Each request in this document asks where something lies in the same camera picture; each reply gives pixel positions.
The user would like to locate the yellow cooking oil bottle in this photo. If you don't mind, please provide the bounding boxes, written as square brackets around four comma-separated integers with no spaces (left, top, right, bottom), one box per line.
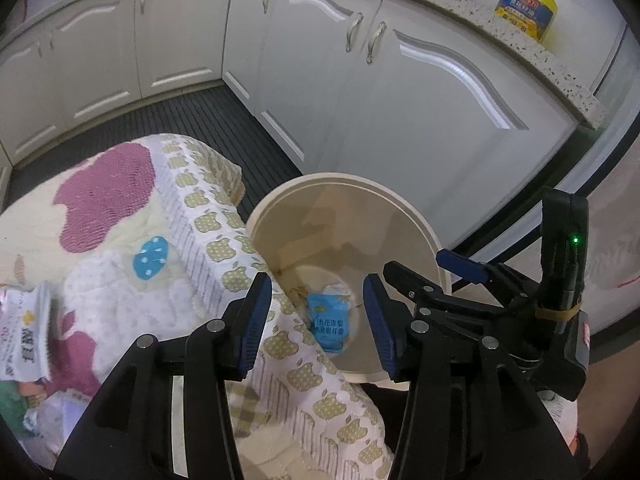
[495,0,558,42]

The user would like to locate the black floor mat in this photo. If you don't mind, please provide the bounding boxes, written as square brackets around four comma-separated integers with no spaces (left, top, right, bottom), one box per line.
[3,84,302,220]

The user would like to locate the green knitted cloth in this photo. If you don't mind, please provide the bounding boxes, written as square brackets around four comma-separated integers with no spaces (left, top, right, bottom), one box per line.
[0,382,30,439]

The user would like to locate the white printed snack bag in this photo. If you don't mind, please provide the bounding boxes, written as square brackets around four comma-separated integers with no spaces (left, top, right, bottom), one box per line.
[0,282,52,382]

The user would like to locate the blue snack packet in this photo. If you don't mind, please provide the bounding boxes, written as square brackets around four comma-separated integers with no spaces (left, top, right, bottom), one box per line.
[307,294,349,353]

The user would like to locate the patchwork quilt table cover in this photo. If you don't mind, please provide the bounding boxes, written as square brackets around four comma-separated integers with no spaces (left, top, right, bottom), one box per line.
[1,133,393,479]

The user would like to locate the beige plastic trash bin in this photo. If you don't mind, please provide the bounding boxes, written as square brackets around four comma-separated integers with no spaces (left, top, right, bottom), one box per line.
[246,172,451,391]

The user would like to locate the white base cabinets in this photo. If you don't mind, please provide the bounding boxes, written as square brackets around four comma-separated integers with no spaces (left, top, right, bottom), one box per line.
[1,0,605,244]

